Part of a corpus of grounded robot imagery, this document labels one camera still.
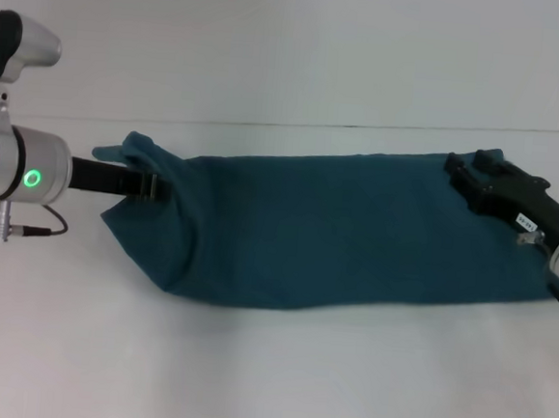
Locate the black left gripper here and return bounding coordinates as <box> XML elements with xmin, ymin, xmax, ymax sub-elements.
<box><xmin>67</xmin><ymin>153</ymin><xmax>174</xmax><ymax>206</ymax></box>

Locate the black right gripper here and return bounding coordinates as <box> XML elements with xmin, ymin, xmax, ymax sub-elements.
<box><xmin>438</xmin><ymin>145</ymin><xmax>559</xmax><ymax>247</ymax></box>

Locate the teal T-shirt with FREE print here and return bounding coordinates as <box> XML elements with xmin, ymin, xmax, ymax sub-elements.
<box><xmin>81</xmin><ymin>116</ymin><xmax>559</xmax><ymax>334</ymax></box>

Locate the right arm cable with plug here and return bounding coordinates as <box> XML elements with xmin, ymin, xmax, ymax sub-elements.
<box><xmin>511</xmin><ymin>226</ymin><xmax>559</xmax><ymax>320</ymax></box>

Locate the arm cable with plug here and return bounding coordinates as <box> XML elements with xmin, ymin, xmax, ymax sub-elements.
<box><xmin>511</xmin><ymin>226</ymin><xmax>559</xmax><ymax>320</ymax></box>
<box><xmin>0</xmin><ymin>199</ymin><xmax>70</xmax><ymax>249</ymax></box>

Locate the left arm cable with plug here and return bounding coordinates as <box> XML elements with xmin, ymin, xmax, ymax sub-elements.
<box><xmin>0</xmin><ymin>199</ymin><xmax>70</xmax><ymax>249</ymax></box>

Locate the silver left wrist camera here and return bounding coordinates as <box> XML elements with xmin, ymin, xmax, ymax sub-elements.
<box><xmin>0</xmin><ymin>9</ymin><xmax>67</xmax><ymax>100</ymax></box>

